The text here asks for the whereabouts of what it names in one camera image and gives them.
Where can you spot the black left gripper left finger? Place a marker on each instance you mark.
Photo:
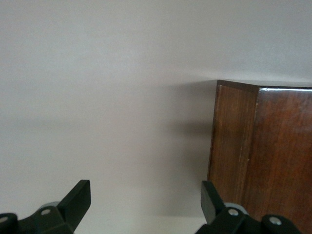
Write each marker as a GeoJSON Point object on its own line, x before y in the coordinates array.
{"type": "Point", "coordinates": [63, 217]}

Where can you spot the dark red wooden cabinet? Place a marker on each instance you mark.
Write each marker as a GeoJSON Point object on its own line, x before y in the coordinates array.
{"type": "Point", "coordinates": [280, 146]}

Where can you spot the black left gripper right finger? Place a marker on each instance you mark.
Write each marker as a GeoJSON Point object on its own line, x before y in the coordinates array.
{"type": "Point", "coordinates": [219, 219]}

